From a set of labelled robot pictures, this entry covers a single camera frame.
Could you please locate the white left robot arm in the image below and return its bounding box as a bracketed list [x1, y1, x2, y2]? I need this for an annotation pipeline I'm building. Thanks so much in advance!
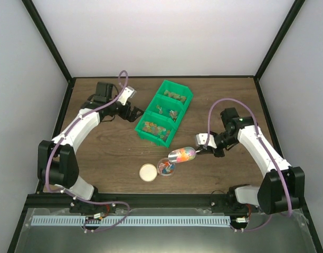
[37, 82, 144, 213]

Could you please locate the green bin with popsicle candies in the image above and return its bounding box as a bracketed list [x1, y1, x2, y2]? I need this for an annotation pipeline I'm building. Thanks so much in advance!
[157, 80, 193, 106]

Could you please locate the light blue slotted cable duct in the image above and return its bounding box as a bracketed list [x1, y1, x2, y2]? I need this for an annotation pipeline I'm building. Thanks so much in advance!
[30, 215, 231, 227]

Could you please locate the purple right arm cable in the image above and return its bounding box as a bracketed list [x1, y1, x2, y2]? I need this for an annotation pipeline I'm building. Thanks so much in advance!
[207, 98, 293, 233]

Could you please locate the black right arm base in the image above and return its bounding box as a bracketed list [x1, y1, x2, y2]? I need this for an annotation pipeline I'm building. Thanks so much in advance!
[209, 184, 258, 213]

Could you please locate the silver metal scoop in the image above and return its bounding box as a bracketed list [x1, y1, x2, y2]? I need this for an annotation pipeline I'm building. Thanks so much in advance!
[168, 147, 197, 163]

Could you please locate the cream jar lid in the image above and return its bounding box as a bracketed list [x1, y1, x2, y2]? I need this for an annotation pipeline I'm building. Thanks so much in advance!
[139, 163, 158, 182]

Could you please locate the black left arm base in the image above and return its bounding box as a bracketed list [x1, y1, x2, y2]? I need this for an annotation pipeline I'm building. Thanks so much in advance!
[70, 193, 119, 215]

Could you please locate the clear glass jar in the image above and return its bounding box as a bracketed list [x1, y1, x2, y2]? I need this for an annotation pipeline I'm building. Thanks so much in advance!
[157, 158, 175, 176]

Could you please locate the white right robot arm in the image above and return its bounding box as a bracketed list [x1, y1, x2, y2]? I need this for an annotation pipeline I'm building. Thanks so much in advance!
[196, 108, 305, 215]

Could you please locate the green bin with star candies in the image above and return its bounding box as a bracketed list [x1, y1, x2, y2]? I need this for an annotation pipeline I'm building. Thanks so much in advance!
[135, 112, 177, 148]

